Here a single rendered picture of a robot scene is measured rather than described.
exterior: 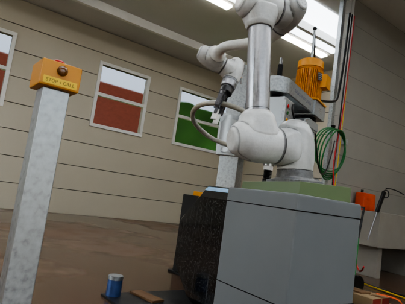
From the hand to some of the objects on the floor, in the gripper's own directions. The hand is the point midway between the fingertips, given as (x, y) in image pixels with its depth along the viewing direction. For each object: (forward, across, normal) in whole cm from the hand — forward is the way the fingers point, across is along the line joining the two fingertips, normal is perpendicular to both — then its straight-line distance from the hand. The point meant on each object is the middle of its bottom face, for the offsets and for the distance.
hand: (216, 116), depth 211 cm
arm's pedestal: (+115, +18, -60) cm, 131 cm away
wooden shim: (+94, +91, +37) cm, 136 cm away
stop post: (+149, -50, +7) cm, 158 cm away
